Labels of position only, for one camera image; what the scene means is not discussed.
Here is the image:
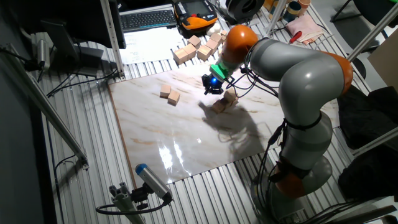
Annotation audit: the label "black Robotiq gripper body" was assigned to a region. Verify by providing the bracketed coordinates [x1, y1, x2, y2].
[201, 73, 225, 93]

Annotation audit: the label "green gripper mounting adapter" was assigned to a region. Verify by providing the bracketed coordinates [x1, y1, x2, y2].
[209, 63, 231, 81]

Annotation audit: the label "white rounded figurine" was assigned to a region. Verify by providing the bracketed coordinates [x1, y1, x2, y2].
[206, 22, 222, 36]

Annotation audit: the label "white marble pattern board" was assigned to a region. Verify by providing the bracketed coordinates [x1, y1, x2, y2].
[108, 57, 340, 188]

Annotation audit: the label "orange black teach pendant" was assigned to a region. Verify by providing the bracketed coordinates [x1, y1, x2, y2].
[172, 0, 218, 39]

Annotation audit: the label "printed white paper sheet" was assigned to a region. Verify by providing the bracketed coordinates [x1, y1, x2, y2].
[119, 26, 187, 65]

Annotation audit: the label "black round drum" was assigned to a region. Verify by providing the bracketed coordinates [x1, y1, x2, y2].
[217, 0, 267, 26]

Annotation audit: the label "black computer keyboard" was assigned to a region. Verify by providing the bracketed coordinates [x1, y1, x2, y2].
[119, 9, 178, 34]

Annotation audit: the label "pale pink sheet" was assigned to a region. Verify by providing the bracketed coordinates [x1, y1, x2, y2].
[285, 14, 326, 46]

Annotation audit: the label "dark rimmed paper cup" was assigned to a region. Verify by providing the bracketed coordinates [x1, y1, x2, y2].
[282, 1, 302, 23]

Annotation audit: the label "black computer monitor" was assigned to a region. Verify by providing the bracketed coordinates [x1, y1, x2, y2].
[6, 0, 127, 77]

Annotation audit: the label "black cloth bag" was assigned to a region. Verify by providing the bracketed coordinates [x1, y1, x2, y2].
[335, 85, 398, 150]

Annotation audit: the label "brown cardboard box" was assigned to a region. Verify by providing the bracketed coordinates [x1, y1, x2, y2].
[367, 37, 398, 93]

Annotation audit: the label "black office chair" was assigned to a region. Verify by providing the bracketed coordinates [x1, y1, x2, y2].
[329, 0, 398, 24]

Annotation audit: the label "black padded bag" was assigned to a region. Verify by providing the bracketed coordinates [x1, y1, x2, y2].
[338, 146, 398, 202]

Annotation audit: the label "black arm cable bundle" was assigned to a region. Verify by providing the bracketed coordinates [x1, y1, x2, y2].
[228, 39, 315, 224]

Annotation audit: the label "slim aluminium profile post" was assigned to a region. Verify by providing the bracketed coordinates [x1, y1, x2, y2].
[266, 0, 287, 37]

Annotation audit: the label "red handled screwdriver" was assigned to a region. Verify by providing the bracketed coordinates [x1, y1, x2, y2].
[288, 30, 303, 45]

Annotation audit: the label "silver camera with blue cap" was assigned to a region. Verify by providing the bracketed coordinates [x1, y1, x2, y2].
[135, 163, 174, 203]

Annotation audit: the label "black monitor cables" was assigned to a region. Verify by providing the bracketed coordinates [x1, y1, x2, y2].
[46, 67, 119, 98]

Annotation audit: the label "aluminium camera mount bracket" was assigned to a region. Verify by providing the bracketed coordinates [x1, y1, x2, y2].
[108, 182, 147, 224]

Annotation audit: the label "black camera cable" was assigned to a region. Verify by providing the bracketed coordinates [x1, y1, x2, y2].
[95, 198, 172, 216]

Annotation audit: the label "long aluminium frame beam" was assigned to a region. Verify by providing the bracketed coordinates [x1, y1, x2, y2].
[0, 43, 90, 170]

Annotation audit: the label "black base cable bundle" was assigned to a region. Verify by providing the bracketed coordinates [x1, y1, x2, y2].
[298, 200, 361, 223]

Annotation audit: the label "short aluminium frame beam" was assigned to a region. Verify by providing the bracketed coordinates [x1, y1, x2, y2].
[351, 126, 398, 158]

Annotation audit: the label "slanted aluminium frame beam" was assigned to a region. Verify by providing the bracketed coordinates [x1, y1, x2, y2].
[346, 2, 398, 62]

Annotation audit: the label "small silver camera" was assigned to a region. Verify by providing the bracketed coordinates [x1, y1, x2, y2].
[36, 39, 51, 71]

